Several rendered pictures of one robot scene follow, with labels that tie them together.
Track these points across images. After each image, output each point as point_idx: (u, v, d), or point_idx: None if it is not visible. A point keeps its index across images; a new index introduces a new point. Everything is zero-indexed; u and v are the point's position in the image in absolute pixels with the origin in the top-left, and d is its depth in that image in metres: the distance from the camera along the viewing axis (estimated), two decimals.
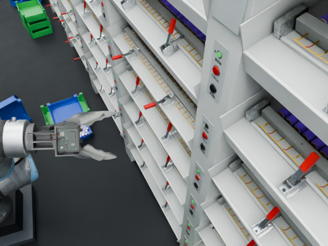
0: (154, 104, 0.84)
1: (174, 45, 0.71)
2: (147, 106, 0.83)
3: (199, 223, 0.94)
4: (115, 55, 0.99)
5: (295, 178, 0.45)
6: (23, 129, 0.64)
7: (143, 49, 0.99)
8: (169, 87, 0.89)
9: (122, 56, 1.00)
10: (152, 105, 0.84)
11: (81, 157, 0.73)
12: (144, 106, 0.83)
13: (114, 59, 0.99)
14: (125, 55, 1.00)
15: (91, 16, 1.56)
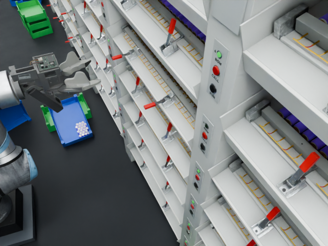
0: (154, 104, 0.84)
1: (174, 45, 0.71)
2: (147, 106, 0.83)
3: (199, 223, 0.94)
4: (115, 55, 0.99)
5: (295, 178, 0.45)
6: (6, 70, 0.71)
7: (143, 49, 0.99)
8: (169, 87, 0.89)
9: (122, 56, 1.00)
10: (152, 105, 0.84)
11: (69, 91, 0.74)
12: (144, 106, 0.83)
13: (114, 59, 0.99)
14: (125, 55, 1.00)
15: (91, 16, 1.56)
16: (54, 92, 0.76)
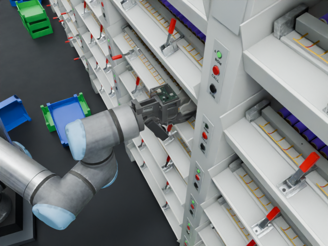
0: None
1: (174, 45, 0.71)
2: None
3: (199, 223, 0.94)
4: (115, 55, 0.99)
5: (295, 178, 0.45)
6: (127, 103, 0.71)
7: (143, 49, 0.99)
8: None
9: (122, 56, 1.00)
10: None
11: (187, 117, 0.75)
12: None
13: (114, 59, 0.99)
14: (125, 55, 1.00)
15: (91, 16, 1.56)
16: (168, 121, 0.75)
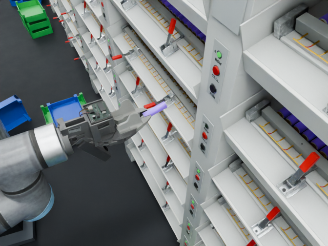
0: (154, 104, 0.84)
1: (174, 45, 0.71)
2: (147, 106, 0.83)
3: (199, 223, 0.94)
4: (115, 55, 0.99)
5: (295, 178, 0.45)
6: (53, 122, 0.63)
7: (143, 49, 0.99)
8: (169, 87, 0.89)
9: (122, 56, 1.00)
10: (152, 105, 0.84)
11: (125, 137, 0.66)
12: (144, 106, 0.83)
13: (114, 59, 0.99)
14: (125, 55, 1.00)
15: (91, 16, 1.56)
16: (105, 142, 0.67)
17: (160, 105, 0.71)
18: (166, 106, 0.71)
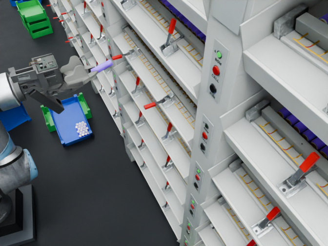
0: (154, 104, 0.84)
1: (174, 45, 0.71)
2: (147, 106, 0.83)
3: (199, 223, 0.94)
4: (115, 55, 0.99)
5: (295, 178, 0.45)
6: (6, 72, 0.72)
7: (143, 49, 0.99)
8: (169, 87, 0.89)
9: (122, 56, 1.00)
10: (152, 105, 0.84)
11: (72, 87, 0.75)
12: (144, 106, 0.83)
13: (114, 59, 0.99)
14: (125, 55, 1.00)
15: (91, 16, 1.56)
16: (54, 92, 0.76)
17: None
18: None
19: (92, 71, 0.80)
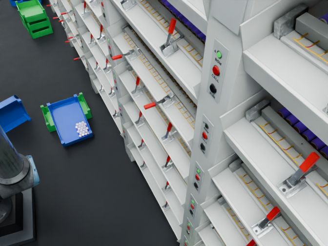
0: (154, 104, 0.84)
1: (174, 45, 0.71)
2: (147, 106, 0.83)
3: (199, 223, 0.94)
4: (115, 55, 0.99)
5: (295, 178, 0.45)
6: None
7: (143, 49, 0.99)
8: (169, 87, 0.89)
9: (122, 56, 1.00)
10: (152, 105, 0.84)
11: None
12: (144, 106, 0.83)
13: (114, 59, 0.99)
14: (125, 55, 1.00)
15: (91, 16, 1.56)
16: None
17: None
18: None
19: None
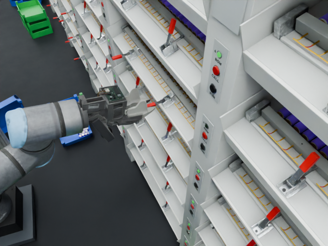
0: (154, 104, 0.84)
1: (174, 45, 0.71)
2: (147, 106, 0.83)
3: (199, 223, 0.94)
4: (115, 55, 0.99)
5: (295, 178, 0.45)
6: (74, 99, 0.73)
7: (143, 49, 0.99)
8: (169, 87, 0.89)
9: (122, 56, 1.00)
10: (152, 105, 0.84)
11: (132, 120, 0.78)
12: None
13: (114, 59, 0.99)
14: (125, 55, 1.00)
15: (91, 16, 1.56)
16: (114, 122, 0.78)
17: None
18: None
19: None
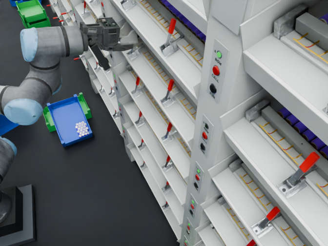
0: (171, 90, 0.83)
1: (174, 45, 0.71)
2: (173, 82, 0.82)
3: (199, 223, 0.94)
4: None
5: (295, 178, 0.45)
6: (76, 25, 0.88)
7: (148, 46, 0.99)
8: (174, 83, 0.89)
9: None
10: (172, 87, 0.83)
11: (125, 47, 0.93)
12: (173, 79, 0.81)
13: None
14: (133, 47, 0.99)
15: (91, 16, 1.56)
16: (110, 49, 0.93)
17: None
18: None
19: None
